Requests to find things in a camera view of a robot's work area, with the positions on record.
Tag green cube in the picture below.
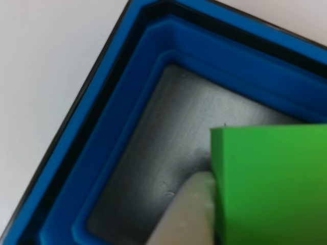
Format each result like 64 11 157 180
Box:
209 123 327 245

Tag blue square box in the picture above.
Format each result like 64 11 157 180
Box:
0 0 327 245

